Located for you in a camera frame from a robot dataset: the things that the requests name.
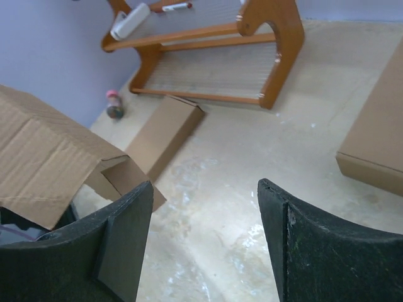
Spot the small pink capped bottle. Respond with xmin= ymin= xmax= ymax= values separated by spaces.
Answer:
xmin=106 ymin=90 xmax=124 ymax=120

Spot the wooden rack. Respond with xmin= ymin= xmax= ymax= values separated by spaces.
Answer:
xmin=101 ymin=1 xmax=305 ymax=109

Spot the small closed cardboard box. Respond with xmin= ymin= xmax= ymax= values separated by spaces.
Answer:
xmin=125 ymin=96 xmax=205 ymax=182

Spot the large closed cardboard box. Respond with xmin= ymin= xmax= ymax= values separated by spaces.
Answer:
xmin=336 ymin=43 xmax=402 ymax=196

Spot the white eraser brush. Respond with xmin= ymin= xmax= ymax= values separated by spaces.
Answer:
xmin=110 ymin=3 xmax=150 ymax=41

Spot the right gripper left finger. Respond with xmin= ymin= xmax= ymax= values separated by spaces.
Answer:
xmin=1 ymin=181 xmax=154 ymax=301

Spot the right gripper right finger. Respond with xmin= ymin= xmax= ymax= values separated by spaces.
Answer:
xmin=258 ymin=179 xmax=402 ymax=301

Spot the red capped marker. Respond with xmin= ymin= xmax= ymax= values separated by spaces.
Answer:
xmin=162 ymin=2 xmax=193 ymax=13

